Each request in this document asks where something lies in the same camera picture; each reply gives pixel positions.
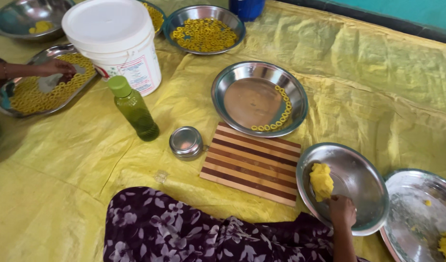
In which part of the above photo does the striped wooden cutting board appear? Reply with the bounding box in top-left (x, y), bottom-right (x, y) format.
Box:
top-left (200, 122), bottom-right (302, 207)

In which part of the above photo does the steel plate full of rings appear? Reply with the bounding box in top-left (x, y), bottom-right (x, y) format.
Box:
top-left (163, 4), bottom-right (246, 56)

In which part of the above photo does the pile of yellow dough rings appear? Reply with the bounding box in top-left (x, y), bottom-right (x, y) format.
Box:
top-left (143, 2), bottom-right (165, 34)

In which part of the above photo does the blue container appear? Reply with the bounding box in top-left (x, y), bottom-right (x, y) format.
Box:
top-left (229, 0), bottom-right (266, 23)

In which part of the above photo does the spread of yellow dough rings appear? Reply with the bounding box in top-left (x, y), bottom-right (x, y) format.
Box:
top-left (9, 53), bottom-right (96, 115)

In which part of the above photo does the person's right hand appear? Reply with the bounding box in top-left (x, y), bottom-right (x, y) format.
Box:
top-left (328, 195), bottom-right (357, 230)

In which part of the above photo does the layer of yellow dough rings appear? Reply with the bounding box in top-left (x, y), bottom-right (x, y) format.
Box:
top-left (171, 18), bottom-right (238, 53)

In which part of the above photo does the small yellow dough piece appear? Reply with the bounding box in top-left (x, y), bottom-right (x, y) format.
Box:
top-left (29, 20), bottom-right (53, 35)

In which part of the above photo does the rectangular steel tray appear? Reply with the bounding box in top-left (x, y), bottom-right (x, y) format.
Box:
top-left (0, 43), bottom-right (98, 119)

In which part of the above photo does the steel plate with few rings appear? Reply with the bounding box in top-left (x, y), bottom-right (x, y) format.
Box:
top-left (211, 61), bottom-right (309, 138)

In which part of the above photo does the yellow plastic sheet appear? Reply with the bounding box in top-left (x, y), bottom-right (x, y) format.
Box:
top-left (0, 0), bottom-right (446, 262)

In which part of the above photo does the smeared steel plate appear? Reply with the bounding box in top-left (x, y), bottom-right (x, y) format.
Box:
top-left (380, 168), bottom-right (446, 262)

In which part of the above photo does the yellow dough lump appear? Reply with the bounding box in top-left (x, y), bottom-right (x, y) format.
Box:
top-left (309, 163), bottom-right (334, 203)

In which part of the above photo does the white plastic bucket with lid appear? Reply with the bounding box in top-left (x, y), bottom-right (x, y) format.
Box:
top-left (61, 0), bottom-right (162, 97)

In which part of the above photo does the green plastic bottle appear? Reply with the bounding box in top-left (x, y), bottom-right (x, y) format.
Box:
top-left (107, 75), bottom-right (160, 142)

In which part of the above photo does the steel plate behind bucket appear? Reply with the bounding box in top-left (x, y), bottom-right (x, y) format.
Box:
top-left (137, 0), bottom-right (167, 36)

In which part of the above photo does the large steel bowl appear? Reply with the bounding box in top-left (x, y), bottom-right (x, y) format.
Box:
top-left (0, 0), bottom-right (76, 41)

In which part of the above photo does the purple floral dress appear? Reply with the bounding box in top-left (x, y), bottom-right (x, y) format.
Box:
top-left (103, 186), bottom-right (371, 262)

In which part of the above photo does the small lidded steel container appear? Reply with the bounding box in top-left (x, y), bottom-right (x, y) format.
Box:
top-left (169, 126), bottom-right (205, 162)

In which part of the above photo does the row of yellow dough rings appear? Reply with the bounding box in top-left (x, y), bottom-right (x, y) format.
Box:
top-left (251, 85), bottom-right (293, 132)

